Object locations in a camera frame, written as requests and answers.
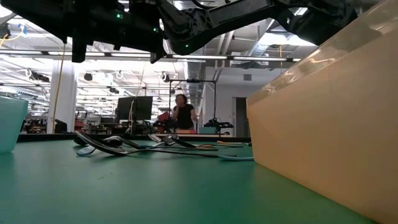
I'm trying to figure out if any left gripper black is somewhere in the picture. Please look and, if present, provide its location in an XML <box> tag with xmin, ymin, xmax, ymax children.
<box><xmin>60</xmin><ymin>0</ymin><xmax>167</xmax><ymax>65</ymax></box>

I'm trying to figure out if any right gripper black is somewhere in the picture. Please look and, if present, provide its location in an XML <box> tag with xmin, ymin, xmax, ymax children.
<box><xmin>160</xmin><ymin>4</ymin><xmax>220</xmax><ymax>57</ymax></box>

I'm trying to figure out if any black overhead light bar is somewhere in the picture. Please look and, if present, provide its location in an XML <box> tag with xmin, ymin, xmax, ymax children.
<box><xmin>0</xmin><ymin>49</ymin><xmax>303</xmax><ymax>63</ymax></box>

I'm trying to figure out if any black computer monitor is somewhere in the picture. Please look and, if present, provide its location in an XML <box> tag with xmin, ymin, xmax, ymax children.
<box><xmin>116</xmin><ymin>95</ymin><xmax>154</xmax><ymax>135</ymax></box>

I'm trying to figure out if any white pillar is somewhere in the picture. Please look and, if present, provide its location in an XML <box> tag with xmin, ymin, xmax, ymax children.
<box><xmin>46</xmin><ymin>60</ymin><xmax>78</xmax><ymax>134</ymax></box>

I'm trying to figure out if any person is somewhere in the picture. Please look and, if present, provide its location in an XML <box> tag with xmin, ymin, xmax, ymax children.
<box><xmin>172</xmin><ymin>93</ymin><xmax>199</xmax><ymax>131</ymax></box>

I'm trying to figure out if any black metal spoon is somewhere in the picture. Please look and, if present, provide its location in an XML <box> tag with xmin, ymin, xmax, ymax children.
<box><xmin>73</xmin><ymin>130</ymin><xmax>238</xmax><ymax>158</ymax></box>
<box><xmin>171</xmin><ymin>136</ymin><xmax>245</xmax><ymax>149</ymax></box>

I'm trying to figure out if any grey door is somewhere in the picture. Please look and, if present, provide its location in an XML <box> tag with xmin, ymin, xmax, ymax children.
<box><xmin>234</xmin><ymin>96</ymin><xmax>249</xmax><ymax>138</ymax></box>

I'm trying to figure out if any teal plastic bin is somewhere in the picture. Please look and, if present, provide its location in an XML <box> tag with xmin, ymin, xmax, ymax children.
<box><xmin>0</xmin><ymin>95</ymin><xmax>29</xmax><ymax>154</ymax></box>

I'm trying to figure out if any green table mat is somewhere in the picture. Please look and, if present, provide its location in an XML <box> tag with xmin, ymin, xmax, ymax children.
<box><xmin>0</xmin><ymin>139</ymin><xmax>379</xmax><ymax>224</ymax></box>

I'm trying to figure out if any orange plastic bin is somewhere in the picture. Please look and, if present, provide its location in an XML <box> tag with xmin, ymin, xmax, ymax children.
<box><xmin>246</xmin><ymin>0</ymin><xmax>398</xmax><ymax>224</ymax></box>

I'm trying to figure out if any silver ventilation duct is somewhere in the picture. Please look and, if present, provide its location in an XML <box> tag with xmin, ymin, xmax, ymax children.
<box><xmin>183</xmin><ymin>60</ymin><xmax>208</xmax><ymax>103</ymax></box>

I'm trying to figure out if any black background frame stand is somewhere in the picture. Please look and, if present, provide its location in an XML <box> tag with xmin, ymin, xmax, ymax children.
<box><xmin>168</xmin><ymin>78</ymin><xmax>218</xmax><ymax>125</ymax></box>

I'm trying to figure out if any thick yellow cable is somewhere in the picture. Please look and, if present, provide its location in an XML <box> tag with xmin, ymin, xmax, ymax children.
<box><xmin>51</xmin><ymin>43</ymin><xmax>67</xmax><ymax>134</ymax></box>

